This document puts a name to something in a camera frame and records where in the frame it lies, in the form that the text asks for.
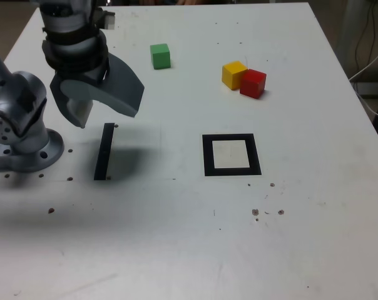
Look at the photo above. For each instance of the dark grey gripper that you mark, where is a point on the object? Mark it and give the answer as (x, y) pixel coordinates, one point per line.
(93, 76)

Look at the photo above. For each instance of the green cube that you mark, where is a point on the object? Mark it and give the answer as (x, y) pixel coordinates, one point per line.
(160, 57)

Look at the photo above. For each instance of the yellow cube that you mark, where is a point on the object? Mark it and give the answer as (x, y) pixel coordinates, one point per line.
(231, 75)

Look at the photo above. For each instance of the red cube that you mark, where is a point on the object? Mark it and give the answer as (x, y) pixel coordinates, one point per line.
(252, 83)

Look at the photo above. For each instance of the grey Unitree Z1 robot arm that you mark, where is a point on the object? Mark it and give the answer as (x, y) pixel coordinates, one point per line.
(29, 147)

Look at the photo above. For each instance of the black tape square outline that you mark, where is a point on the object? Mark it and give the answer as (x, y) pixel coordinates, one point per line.
(207, 156)

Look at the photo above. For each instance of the black tape strip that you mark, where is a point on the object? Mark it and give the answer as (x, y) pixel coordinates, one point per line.
(104, 150)

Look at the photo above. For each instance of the long grey box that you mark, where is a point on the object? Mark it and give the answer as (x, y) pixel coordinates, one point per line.
(373, 89)

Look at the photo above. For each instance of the white upright post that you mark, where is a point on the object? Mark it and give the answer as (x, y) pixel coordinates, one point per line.
(348, 18)

